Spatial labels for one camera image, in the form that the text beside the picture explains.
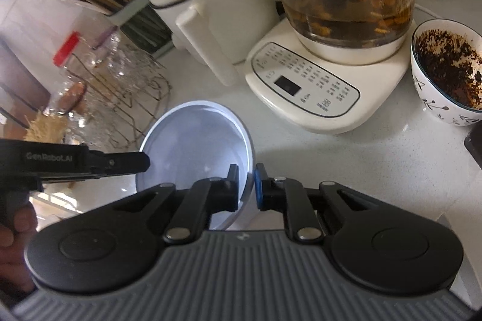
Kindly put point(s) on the bowl with garlic and noodles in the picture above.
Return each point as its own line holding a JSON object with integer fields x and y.
{"x": 48, "y": 128}

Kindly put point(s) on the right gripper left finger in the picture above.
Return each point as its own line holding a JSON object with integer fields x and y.
{"x": 206, "y": 197}

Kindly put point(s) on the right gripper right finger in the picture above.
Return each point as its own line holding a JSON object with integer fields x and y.
{"x": 297, "y": 204}

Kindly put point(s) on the black induction cooker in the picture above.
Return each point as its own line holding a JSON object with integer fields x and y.
{"x": 473, "y": 143}

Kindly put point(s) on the translucent plastic bowl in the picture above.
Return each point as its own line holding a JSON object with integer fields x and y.
{"x": 196, "y": 140}

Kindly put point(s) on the patterned bowl with dregs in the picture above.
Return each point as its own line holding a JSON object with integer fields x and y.
{"x": 446, "y": 70}

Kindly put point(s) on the person's left hand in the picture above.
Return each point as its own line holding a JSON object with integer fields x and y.
{"x": 15, "y": 275}

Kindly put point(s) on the glass health kettle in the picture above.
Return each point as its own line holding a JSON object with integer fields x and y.
{"x": 330, "y": 64}

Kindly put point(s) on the wire rack with glasses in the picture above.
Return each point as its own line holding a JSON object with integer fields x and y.
{"x": 128, "y": 91}

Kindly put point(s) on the red-lid glass jar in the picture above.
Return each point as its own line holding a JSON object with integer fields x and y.
{"x": 69, "y": 98}

